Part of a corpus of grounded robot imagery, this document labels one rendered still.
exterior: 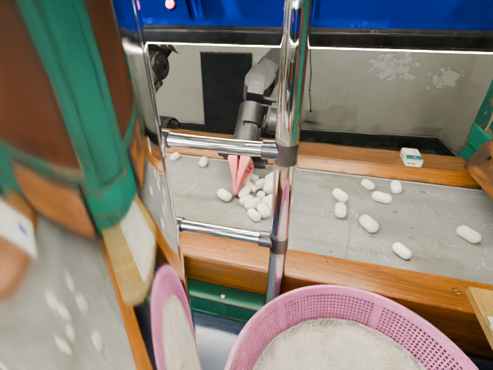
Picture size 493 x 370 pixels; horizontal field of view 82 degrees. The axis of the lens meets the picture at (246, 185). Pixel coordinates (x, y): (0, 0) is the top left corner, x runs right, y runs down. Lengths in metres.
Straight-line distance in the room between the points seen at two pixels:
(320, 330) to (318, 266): 0.08
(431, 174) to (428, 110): 2.11
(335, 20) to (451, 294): 0.37
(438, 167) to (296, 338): 0.54
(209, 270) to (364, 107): 2.40
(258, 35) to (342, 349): 0.39
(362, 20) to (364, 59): 2.23
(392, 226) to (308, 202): 0.16
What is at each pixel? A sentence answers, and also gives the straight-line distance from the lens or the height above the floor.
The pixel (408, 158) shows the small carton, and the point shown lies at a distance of 0.76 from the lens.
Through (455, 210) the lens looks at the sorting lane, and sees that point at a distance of 0.70.
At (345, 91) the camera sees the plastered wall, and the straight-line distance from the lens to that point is 2.64.
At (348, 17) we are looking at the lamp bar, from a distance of 0.39.
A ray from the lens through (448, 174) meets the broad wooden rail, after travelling 0.79.
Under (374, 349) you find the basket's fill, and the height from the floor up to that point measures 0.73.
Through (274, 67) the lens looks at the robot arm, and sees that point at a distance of 0.69.
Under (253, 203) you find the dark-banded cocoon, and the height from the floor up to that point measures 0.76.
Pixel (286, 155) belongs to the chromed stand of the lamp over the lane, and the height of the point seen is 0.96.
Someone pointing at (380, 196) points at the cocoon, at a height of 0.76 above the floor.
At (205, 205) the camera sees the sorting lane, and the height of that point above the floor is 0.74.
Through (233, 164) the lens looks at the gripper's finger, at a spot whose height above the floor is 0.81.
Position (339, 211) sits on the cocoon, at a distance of 0.56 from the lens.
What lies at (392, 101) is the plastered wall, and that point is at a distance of 2.75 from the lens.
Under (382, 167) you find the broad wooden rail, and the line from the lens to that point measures 0.74.
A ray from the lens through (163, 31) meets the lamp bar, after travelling 0.43.
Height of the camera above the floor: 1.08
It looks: 32 degrees down
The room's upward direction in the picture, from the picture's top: straight up
